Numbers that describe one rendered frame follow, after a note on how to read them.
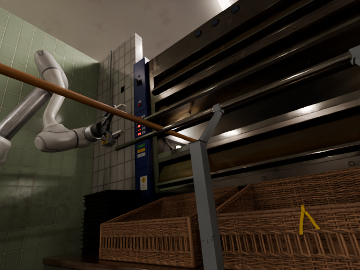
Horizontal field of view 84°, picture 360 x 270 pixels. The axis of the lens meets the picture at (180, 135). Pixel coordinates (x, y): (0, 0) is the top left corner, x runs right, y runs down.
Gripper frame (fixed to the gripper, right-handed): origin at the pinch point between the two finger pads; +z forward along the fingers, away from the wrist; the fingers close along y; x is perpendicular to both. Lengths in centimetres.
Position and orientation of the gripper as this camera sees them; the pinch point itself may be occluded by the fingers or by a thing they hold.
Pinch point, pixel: (122, 118)
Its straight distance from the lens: 99.8
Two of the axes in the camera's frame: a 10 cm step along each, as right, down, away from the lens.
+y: 0.9, 9.3, -3.5
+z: 8.0, -2.8, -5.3
